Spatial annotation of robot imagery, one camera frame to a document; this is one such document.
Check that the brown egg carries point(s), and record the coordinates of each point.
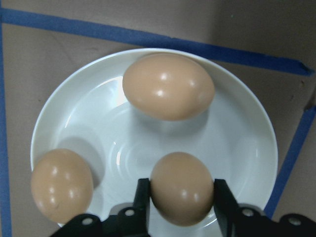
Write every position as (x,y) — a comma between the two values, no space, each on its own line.
(61,185)
(181,187)
(168,86)

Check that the white round plate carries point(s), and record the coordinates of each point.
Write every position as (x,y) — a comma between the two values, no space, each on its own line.
(123,138)

